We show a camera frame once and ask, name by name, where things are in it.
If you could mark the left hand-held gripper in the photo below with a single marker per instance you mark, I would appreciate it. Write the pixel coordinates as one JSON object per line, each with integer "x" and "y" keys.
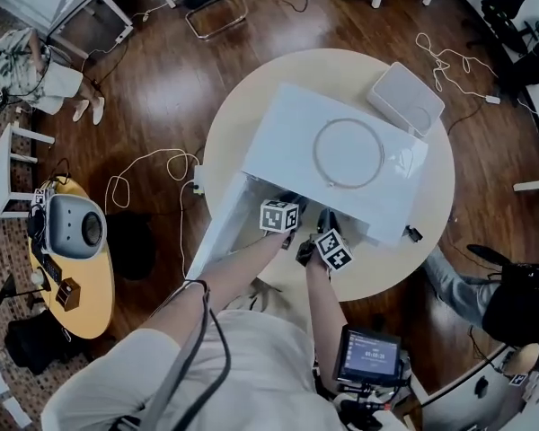
{"x": 278, "y": 216}

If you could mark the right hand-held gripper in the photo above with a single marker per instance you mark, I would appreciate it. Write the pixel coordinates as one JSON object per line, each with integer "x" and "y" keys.
{"x": 334, "y": 249}

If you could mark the white microwave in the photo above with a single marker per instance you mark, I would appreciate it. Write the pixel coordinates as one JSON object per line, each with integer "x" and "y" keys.
{"x": 296, "y": 124}

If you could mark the person's left forearm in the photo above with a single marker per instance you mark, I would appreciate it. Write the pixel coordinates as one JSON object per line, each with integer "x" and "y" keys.
{"x": 238, "y": 267}

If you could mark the person's right forearm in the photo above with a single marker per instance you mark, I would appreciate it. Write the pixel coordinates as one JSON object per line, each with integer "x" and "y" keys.
{"x": 325, "y": 303}

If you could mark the small black clip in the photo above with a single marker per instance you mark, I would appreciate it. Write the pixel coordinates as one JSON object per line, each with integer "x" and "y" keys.
{"x": 414, "y": 234}

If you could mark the white power strip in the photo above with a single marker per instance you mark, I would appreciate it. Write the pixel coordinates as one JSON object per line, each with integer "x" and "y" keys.
{"x": 199, "y": 180}

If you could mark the small black monitor screen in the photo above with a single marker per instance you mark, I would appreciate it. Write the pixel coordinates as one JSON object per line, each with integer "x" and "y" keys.
{"x": 370, "y": 355}

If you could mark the person's white shirt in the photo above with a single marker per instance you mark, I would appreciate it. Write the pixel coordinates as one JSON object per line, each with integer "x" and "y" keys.
{"x": 251, "y": 375}

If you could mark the white square box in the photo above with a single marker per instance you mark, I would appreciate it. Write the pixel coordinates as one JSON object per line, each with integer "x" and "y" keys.
{"x": 400, "y": 92}

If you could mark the silver laptop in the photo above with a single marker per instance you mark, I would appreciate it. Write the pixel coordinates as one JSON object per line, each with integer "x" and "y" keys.
{"x": 471, "y": 393}

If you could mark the yellow oval side table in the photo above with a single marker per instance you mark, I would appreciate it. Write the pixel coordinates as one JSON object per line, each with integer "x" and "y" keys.
{"x": 85, "y": 294}

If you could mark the grey rounded speaker device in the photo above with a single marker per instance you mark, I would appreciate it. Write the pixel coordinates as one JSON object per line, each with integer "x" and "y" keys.
{"x": 69, "y": 222}

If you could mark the small brown box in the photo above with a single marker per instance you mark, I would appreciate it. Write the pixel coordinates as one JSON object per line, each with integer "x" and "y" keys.
{"x": 67, "y": 293}

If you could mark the black remote control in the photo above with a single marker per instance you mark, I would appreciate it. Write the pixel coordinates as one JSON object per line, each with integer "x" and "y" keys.
{"x": 49, "y": 267}

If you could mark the black backpack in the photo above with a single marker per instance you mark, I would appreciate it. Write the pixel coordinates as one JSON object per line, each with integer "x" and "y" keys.
{"x": 36, "y": 344}

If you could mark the white stool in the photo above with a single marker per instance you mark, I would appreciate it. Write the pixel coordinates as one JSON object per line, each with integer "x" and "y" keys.
{"x": 4, "y": 173}

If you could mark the black office chair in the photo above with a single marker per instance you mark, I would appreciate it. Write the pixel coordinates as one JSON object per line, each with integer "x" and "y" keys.
{"x": 505, "y": 2}

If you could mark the black camera rig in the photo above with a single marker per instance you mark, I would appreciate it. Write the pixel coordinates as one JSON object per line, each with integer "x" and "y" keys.
{"x": 368, "y": 404}

